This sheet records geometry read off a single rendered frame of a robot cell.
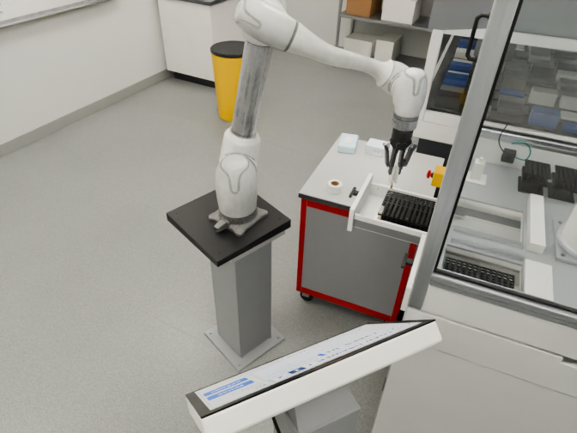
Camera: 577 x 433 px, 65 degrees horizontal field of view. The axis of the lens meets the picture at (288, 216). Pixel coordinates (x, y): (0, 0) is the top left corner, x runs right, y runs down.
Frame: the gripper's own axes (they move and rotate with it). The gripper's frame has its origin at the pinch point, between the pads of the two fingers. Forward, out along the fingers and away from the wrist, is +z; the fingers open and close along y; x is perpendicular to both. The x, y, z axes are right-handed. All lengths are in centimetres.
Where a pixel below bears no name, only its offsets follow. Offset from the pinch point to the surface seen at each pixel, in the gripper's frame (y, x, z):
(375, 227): 9.0, 15.5, 14.0
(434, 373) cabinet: 0, 68, 32
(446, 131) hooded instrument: -47, -60, 13
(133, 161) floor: 151, -183, 101
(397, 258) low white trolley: -10.4, -1.3, 47.4
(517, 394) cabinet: -21, 79, 28
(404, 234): -0.8, 20.8, 13.5
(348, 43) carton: -69, -403, 74
